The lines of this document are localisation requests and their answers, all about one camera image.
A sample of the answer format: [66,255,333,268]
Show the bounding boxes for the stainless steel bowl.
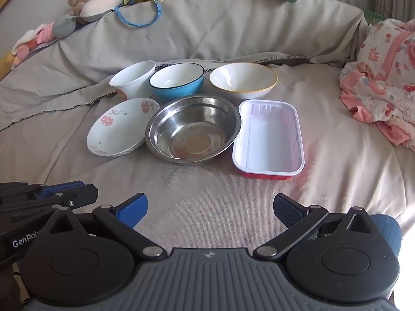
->
[144,95,242,167]

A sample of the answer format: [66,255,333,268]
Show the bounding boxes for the red white plastic tray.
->
[231,99,306,181]

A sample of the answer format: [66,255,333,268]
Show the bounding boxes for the blue strap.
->
[115,0,163,28]

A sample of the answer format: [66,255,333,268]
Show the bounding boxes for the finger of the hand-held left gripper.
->
[0,184,99,216]
[0,181,85,198]

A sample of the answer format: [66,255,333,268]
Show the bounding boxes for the white grey plush toy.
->
[79,0,123,23]

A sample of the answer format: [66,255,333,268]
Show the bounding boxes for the blue bowl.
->
[149,62,206,103]

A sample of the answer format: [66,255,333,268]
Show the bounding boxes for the pink white plush toy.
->
[11,22,56,60]

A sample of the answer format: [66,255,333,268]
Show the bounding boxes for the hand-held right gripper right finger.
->
[252,193,380,261]

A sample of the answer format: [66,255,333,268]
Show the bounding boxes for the white floral cup bowl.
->
[109,60,157,102]

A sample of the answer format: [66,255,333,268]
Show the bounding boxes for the white bed sheet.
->
[0,0,415,253]

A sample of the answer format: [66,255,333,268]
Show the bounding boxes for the pink floral cloth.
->
[339,19,415,152]

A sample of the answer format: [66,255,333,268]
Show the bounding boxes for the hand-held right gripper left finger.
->
[42,193,167,261]

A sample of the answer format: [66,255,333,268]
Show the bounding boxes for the green basket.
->
[366,9,387,24]

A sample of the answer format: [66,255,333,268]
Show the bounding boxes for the person's knee in jeans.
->
[370,214,403,261]

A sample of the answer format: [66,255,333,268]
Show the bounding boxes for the white floral plate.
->
[86,97,161,157]

